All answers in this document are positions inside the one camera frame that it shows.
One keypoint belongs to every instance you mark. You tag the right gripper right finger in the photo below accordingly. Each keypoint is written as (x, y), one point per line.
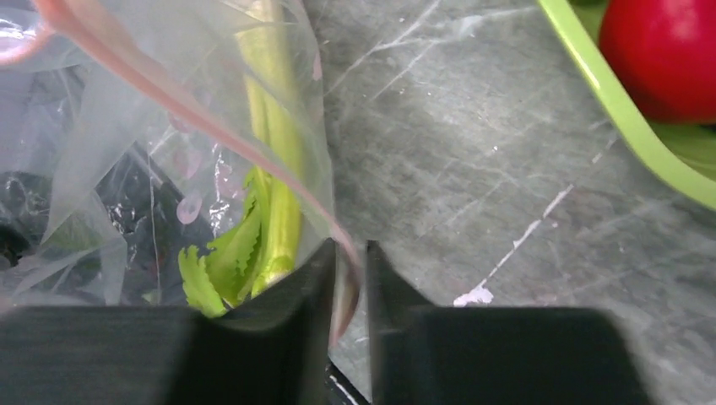
(422, 353)

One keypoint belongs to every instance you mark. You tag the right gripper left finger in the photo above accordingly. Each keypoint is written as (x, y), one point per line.
(271, 350)

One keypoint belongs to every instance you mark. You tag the green toy celery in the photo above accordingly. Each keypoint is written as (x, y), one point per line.
(262, 248)

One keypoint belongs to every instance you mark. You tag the clear zip top bag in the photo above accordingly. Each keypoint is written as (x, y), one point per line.
(102, 186)

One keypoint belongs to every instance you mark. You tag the green plastic tray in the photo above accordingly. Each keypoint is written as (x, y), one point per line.
(681, 156)

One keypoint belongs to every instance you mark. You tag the red toy tomato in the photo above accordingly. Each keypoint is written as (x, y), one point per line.
(663, 52)

